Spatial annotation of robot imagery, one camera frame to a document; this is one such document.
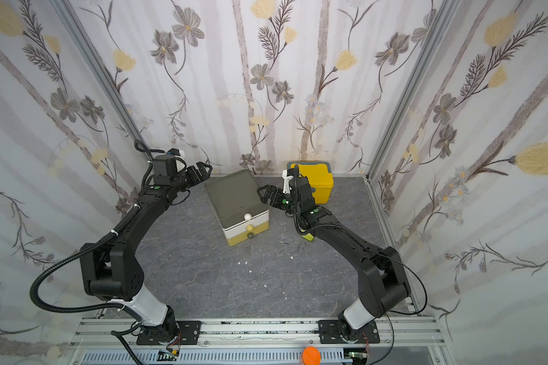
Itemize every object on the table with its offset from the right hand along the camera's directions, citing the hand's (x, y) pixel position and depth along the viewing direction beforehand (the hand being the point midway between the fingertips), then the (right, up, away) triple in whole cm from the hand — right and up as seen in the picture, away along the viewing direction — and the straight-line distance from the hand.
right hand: (267, 190), depth 78 cm
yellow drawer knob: (-8, -15, +10) cm, 19 cm away
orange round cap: (+13, -47, -16) cm, 51 cm away
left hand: (-24, +9, +7) cm, 27 cm away
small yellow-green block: (+17, -19, +17) cm, 31 cm away
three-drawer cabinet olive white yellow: (-10, -6, +5) cm, 13 cm away
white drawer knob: (-8, -10, +5) cm, 13 cm away
